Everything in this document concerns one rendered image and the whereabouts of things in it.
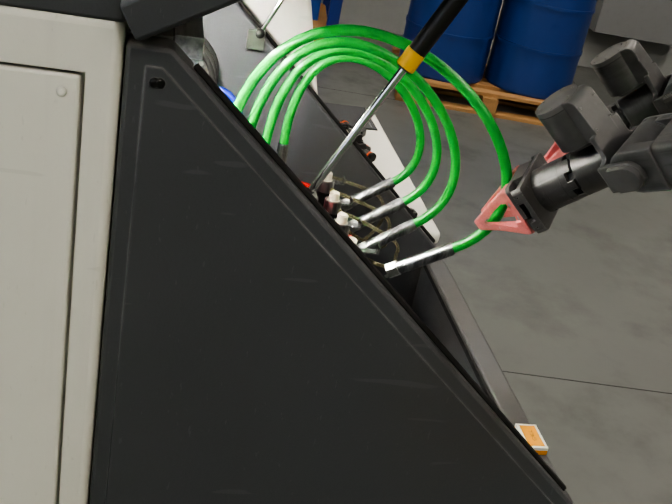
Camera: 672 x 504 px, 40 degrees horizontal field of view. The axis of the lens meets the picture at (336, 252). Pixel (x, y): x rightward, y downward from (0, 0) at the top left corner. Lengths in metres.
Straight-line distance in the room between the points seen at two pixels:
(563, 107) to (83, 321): 0.57
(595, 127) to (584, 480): 1.94
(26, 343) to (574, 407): 2.48
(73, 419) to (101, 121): 0.33
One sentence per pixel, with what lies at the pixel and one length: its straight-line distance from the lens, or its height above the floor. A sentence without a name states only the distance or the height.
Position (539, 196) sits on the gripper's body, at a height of 1.28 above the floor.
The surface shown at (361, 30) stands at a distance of 1.14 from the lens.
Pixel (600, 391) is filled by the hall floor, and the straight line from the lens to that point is 3.36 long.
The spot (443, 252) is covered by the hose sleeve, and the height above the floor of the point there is 1.16.
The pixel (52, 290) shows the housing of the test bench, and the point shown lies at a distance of 0.92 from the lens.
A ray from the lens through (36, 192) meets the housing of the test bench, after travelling 0.87.
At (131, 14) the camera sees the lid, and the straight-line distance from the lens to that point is 0.79.
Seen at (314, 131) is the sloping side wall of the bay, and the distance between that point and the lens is 1.56.
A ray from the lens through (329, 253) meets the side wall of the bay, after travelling 0.90.
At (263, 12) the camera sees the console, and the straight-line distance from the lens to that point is 1.53.
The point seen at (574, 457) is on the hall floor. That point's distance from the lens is 2.99.
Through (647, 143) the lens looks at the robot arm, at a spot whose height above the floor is 1.40.
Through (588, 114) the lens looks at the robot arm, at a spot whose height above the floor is 1.40.
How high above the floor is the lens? 1.67
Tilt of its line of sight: 26 degrees down
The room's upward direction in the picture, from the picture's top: 12 degrees clockwise
